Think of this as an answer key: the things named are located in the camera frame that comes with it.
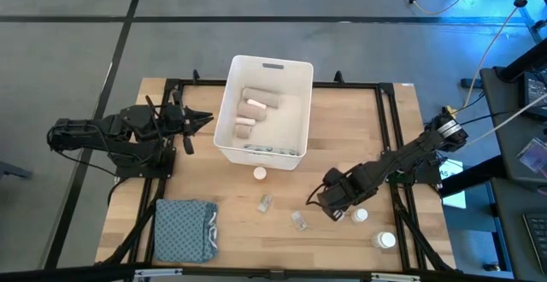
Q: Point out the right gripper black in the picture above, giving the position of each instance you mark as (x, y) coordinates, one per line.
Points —
(348, 190)

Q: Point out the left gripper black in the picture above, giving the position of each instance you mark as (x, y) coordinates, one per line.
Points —
(179, 119)

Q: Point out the clear vial teal contents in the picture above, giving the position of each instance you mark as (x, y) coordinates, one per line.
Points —
(299, 221)

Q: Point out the white opaque plastic bottle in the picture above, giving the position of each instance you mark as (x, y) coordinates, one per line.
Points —
(245, 121)

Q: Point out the white tape roll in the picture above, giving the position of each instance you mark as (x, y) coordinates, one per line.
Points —
(256, 103)

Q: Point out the beige ribbed bandage roll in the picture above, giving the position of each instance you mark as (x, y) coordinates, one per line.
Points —
(269, 97)

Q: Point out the clear vial pink contents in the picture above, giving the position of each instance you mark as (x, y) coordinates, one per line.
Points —
(265, 203)

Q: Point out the packet blue print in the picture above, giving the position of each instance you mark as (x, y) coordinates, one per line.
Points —
(271, 148)

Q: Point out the orange pill bottle white cap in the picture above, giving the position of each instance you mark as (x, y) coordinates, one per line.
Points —
(260, 173)

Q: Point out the white perforated plastic basket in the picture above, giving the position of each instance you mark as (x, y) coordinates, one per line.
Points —
(290, 115)

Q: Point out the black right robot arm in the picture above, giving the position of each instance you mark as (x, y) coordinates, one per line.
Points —
(410, 151)

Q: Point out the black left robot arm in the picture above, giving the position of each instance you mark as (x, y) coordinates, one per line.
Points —
(85, 132)

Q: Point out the clear bottle white cap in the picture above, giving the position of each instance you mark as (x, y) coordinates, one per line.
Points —
(386, 239)

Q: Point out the blue patterned fabric pouch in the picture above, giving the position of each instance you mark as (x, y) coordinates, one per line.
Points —
(184, 230)

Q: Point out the white paper sheet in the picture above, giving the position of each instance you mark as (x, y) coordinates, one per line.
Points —
(455, 197)

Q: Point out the black front crossbar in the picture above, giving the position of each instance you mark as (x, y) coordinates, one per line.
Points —
(213, 275)

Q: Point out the dark grey side desk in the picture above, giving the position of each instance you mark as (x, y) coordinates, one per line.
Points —
(508, 145)
(513, 230)

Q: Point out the grey chair leg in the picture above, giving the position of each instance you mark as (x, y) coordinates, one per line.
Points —
(13, 170)

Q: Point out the black keyboard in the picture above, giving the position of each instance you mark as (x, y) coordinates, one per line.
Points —
(538, 239)

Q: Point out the plastic badge card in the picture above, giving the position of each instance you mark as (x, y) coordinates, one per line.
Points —
(533, 157)

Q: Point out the black desk pole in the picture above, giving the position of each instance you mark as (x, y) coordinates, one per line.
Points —
(521, 62)

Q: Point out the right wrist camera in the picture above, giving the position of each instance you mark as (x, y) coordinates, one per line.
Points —
(332, 175)

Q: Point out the black frame clamp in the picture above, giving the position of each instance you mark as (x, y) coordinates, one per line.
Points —
(195, 76)
(338, 77)

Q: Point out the black table frame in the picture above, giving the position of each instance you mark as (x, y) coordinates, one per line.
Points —
(350, 85)

